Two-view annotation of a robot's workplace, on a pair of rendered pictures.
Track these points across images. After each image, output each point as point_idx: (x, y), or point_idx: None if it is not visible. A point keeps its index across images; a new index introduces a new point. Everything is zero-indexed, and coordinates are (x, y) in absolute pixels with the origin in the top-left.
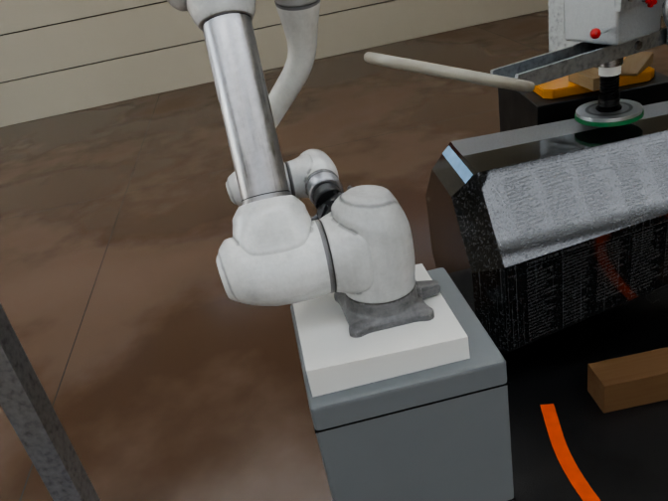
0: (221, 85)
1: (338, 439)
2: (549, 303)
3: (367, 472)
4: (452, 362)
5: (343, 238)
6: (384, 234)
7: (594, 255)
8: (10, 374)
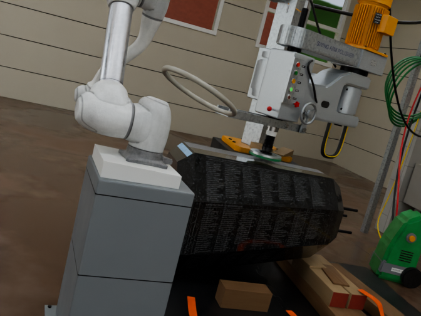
0: (110, 29)
1: (104, 203)
2: (210, 233)
3: (109, 231)
4: (170, 187)
5: (142, 110)
6: (161, 116)
7: (240, 215)
8: None
